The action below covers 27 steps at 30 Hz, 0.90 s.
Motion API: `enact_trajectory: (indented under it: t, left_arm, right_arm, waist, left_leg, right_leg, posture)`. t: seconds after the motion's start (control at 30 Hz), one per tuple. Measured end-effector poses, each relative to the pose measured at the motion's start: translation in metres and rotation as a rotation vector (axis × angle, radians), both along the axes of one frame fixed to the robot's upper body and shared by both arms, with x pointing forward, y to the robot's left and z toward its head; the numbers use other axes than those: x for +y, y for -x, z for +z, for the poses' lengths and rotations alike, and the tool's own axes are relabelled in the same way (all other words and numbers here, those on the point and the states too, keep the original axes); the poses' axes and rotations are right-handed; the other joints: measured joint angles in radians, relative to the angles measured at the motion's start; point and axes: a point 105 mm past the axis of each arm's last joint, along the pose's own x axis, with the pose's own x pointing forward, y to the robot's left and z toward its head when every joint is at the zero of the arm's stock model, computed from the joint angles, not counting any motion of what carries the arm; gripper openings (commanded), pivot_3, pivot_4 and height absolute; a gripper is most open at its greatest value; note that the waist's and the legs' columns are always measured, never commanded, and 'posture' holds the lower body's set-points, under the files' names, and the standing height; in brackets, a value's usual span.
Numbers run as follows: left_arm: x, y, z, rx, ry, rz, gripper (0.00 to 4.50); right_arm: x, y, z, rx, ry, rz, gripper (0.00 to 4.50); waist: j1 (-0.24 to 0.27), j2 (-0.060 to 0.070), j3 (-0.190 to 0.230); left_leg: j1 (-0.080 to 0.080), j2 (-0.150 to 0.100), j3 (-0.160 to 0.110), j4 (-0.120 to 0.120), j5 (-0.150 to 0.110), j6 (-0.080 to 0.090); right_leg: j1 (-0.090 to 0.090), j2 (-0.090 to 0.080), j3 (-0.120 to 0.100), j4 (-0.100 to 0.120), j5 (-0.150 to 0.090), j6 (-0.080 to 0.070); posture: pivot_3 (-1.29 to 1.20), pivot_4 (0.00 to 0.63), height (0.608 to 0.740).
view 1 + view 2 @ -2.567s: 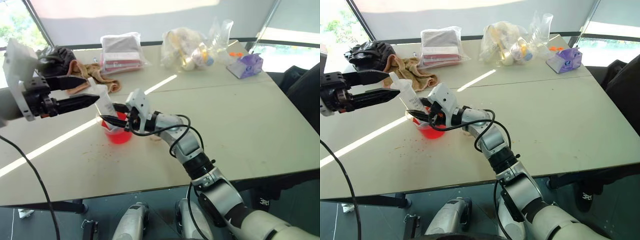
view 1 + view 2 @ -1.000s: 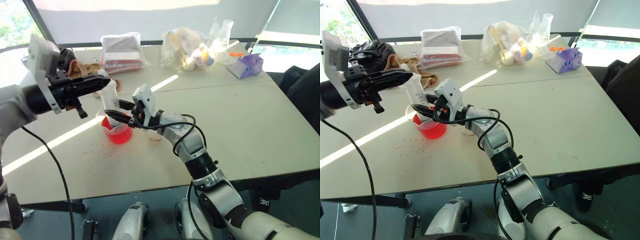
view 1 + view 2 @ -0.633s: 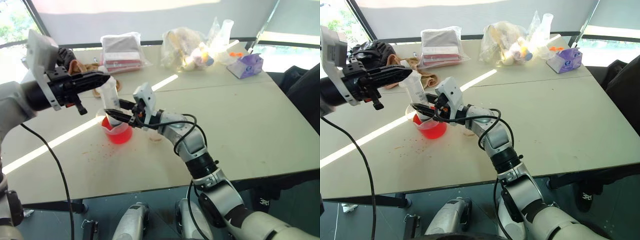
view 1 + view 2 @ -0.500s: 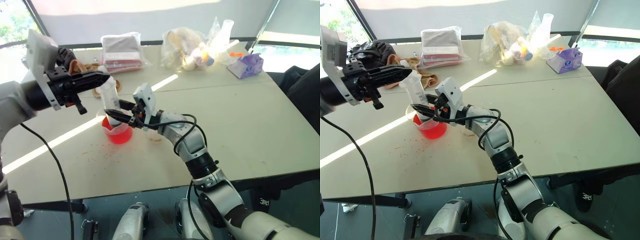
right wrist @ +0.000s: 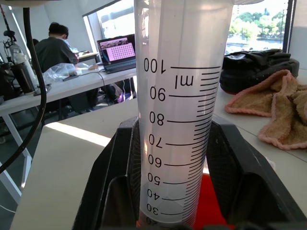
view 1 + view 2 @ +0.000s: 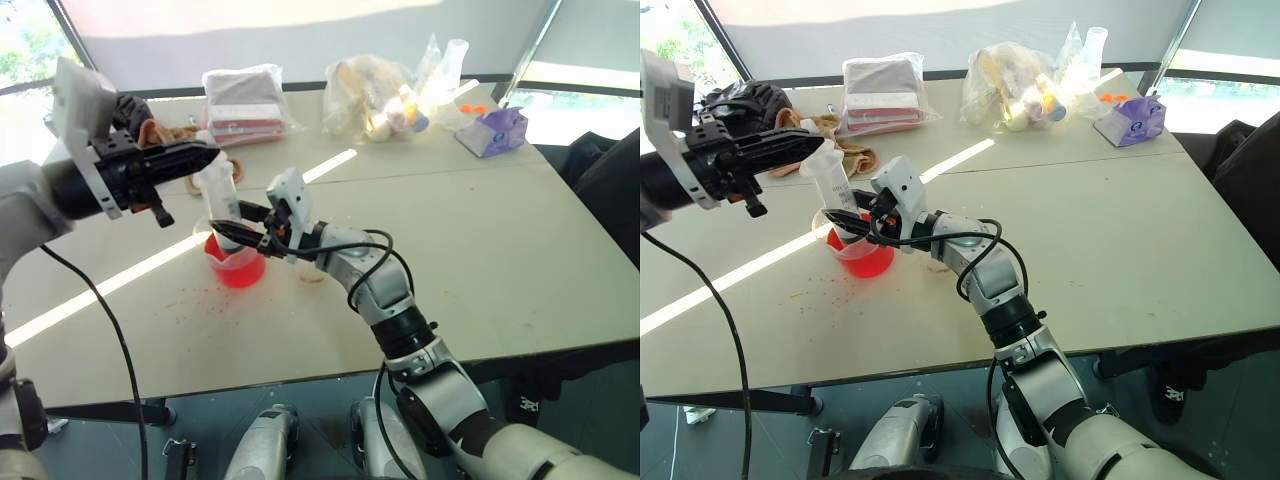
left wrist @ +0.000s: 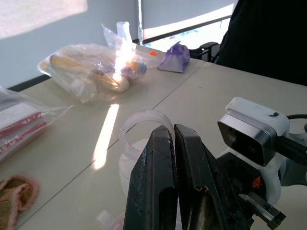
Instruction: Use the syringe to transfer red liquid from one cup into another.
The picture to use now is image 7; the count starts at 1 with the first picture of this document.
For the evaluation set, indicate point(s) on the person in black clothing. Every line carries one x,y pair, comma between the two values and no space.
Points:
268,36

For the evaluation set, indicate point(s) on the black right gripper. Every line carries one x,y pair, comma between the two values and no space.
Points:
242,175

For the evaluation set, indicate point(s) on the black office chair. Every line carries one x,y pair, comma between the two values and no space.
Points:
206,49

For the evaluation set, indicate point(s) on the small orange sticker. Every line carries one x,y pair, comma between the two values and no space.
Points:
152,53

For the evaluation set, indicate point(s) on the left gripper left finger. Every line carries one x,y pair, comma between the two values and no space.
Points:
148,182

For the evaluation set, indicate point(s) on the clear zip bag red stripes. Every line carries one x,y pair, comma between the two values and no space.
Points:
19,122

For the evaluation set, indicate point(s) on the clear plastic measuring cylinder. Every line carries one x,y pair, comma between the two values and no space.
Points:
124,30

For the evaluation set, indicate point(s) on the clear bag of toys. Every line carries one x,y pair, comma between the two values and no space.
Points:
88,69

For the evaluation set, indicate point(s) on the pink knitted cloth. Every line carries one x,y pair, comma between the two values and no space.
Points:
16,196

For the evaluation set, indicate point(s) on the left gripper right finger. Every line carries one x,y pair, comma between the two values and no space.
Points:
199,172

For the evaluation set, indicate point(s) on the purple mesh pouch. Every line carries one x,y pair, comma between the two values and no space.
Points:
173,58

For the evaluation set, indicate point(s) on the clear plastic cup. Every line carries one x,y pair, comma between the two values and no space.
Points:
128,167

